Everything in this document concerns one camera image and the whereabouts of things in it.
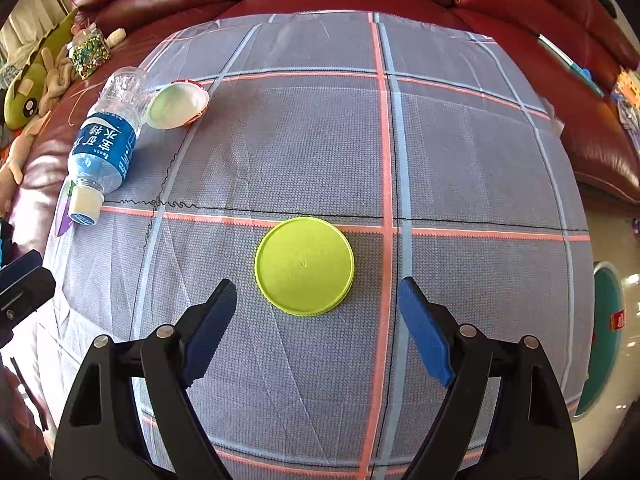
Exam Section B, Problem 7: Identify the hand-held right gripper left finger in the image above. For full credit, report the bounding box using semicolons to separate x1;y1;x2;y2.
50;278;238;480

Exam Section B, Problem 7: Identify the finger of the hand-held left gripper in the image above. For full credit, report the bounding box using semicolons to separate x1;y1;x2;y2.
0;249;57;348

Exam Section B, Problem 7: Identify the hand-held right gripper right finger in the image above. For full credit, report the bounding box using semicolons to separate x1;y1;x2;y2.
398;276;581;480

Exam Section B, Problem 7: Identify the lime green round lid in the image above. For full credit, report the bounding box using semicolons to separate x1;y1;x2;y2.
254;216;356;317

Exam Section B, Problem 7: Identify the teal plastic bin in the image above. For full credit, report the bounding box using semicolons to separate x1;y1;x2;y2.
575;261;626;417

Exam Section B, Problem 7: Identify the purple wrapper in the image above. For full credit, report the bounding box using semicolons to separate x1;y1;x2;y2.
54;180;76;238

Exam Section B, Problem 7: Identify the clear plastic water bottle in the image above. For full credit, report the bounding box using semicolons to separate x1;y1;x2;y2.
66;66;153;226

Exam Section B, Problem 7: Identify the beige plush toy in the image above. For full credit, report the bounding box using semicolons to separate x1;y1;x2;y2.
0;27;127;211

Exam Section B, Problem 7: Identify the grey checked cloth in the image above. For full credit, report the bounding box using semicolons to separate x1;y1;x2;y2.
35;10;596;480

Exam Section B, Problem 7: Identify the white small bowl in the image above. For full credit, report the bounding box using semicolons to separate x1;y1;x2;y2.
150;79;210;130

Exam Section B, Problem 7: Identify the glitter bag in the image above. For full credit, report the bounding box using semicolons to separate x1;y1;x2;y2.
67;27;112;80

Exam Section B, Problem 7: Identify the teal book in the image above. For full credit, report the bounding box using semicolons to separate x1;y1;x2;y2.
537;32;606;98

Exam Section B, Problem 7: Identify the purple printed cloth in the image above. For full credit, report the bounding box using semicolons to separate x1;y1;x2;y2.
610;65;640;161

